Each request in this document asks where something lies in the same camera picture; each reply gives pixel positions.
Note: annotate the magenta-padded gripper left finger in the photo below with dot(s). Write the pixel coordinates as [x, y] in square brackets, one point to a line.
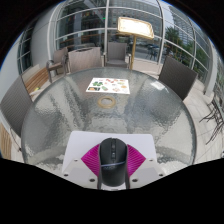
[91, 163]

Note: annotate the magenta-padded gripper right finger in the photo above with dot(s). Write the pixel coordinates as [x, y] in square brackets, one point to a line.
[135, 163]

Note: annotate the black computer mouse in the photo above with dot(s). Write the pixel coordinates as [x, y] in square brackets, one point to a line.
[113, 163]

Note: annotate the white printed mouse pad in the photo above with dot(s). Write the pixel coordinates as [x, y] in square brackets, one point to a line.
[83, 141]

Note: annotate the colourful laminated menu sheet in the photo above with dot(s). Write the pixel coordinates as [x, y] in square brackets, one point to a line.
[108, 86]

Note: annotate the wooden slatted bench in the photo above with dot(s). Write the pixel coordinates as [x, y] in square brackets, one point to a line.
[4, 143]
[36, 79]

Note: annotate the black metal folding table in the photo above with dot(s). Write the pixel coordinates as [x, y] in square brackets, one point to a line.
[216, 113]

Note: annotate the grey wicker chair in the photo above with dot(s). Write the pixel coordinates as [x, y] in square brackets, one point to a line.
[176, 76]
[85, 60]
[15, 103]
[116, 51]
[60, 56]

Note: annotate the gold-framed menu sign stand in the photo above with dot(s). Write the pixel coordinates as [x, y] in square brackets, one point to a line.
[135, 26]

